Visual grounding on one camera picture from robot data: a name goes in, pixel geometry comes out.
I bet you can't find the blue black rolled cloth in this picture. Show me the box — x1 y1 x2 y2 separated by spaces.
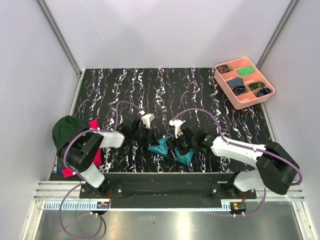
256 87 273 98

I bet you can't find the pink folded cloth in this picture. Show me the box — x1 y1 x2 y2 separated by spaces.
57 119 103 178

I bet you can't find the yellow black rolled cloth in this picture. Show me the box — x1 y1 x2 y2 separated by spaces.
248 81 265 91

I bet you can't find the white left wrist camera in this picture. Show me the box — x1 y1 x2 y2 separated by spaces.
139 110 155 129

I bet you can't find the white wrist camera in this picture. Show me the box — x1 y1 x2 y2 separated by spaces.
169 119 186 139
139 110 155 129

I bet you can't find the pink compartment tray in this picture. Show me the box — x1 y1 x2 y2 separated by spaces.
214 57 276 110

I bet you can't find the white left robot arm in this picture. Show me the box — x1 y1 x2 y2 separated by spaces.
52 113 158 198

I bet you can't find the aluminium frame post left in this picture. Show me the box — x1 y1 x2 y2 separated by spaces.
35 0 82 76

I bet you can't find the aluminium frame post right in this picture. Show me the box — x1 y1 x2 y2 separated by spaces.
256 0 300 70

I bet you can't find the grey blue rolled cloth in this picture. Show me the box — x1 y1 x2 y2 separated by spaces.
226 77 243 89

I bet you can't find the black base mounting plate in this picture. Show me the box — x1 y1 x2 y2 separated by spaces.
79 172 257 211

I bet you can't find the dark green baseball cap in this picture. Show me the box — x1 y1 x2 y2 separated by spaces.
52 115 90 155

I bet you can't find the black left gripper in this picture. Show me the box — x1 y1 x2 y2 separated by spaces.
131 125 160 147

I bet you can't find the dark patterned rolled cloth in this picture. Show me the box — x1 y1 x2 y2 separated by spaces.
216 64 230 74

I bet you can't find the aluminium front rail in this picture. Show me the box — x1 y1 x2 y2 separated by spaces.
33 179 306 201

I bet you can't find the green rolled cloth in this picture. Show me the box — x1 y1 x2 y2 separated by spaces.
236 66 255 77

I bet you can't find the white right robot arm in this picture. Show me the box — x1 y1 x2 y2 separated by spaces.
167 127 302 199

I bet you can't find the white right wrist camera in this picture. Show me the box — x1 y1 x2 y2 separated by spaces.
169 119 186 139

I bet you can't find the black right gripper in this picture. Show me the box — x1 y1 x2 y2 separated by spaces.
165 132 197 161

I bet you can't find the teal cloth napkin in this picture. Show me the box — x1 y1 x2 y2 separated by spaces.
147 135 194 166

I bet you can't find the aluminium frame post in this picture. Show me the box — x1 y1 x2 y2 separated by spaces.
256 0 300 70
35 0 82 76

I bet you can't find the black patterned rolled cloth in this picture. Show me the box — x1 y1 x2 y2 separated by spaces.
232 85 247 96

